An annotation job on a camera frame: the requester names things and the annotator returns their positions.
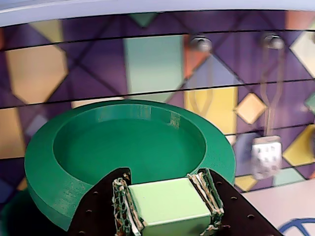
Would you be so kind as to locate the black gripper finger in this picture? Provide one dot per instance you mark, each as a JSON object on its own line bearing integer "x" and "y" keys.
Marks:
{"x": 236, "y": 214}
{"x": 98, "y": 209}

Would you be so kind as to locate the green round bowl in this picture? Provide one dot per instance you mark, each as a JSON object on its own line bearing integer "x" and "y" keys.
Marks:
{"x": 123, "y": 147}

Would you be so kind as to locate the steel toy slotted spatula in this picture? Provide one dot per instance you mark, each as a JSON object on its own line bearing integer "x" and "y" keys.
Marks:
{"x": 267, "y": 157}

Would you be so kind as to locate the green round container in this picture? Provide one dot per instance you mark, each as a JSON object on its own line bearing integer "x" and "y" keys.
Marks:
{"x": 14, "y": 216}

